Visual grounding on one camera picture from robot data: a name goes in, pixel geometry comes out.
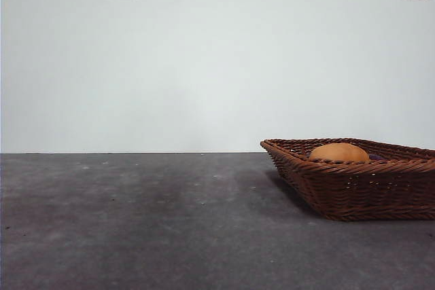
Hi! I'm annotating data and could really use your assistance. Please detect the brown potato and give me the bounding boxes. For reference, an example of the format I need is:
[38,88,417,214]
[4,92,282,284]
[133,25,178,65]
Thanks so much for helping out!
[308,143,370,164]

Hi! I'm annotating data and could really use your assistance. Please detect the brown wicker basket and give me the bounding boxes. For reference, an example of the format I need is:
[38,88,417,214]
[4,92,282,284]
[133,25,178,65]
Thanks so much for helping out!
[260,138,435,222]

